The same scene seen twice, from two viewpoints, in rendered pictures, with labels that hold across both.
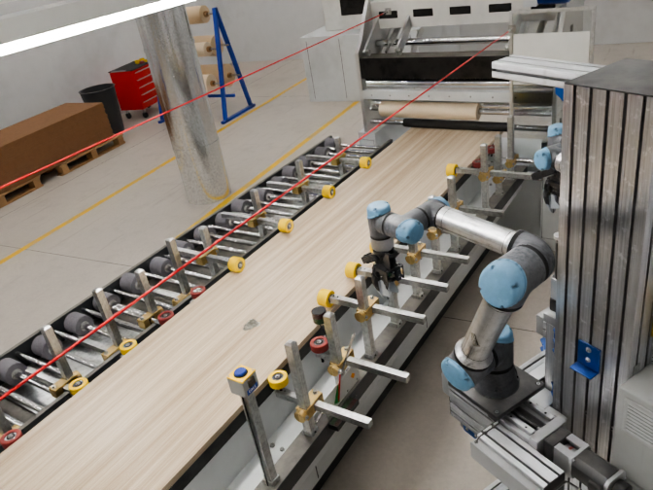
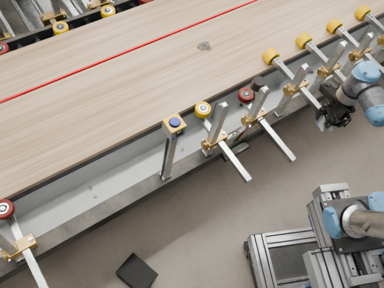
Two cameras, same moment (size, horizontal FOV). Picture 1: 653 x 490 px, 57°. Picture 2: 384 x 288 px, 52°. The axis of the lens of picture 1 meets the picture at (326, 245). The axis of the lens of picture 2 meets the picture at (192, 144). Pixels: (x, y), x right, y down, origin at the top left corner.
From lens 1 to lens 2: 80 cm
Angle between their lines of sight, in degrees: 32
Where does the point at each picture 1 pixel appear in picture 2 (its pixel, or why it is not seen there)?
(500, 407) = (345, 248)
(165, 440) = (104, 117)
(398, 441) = (260, 156)
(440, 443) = (285, 172)
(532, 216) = not seen: outside the picture
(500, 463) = (319, 280)
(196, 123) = not seen: outside the picture
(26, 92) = not seen: outside the picture
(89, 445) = (51, 90)
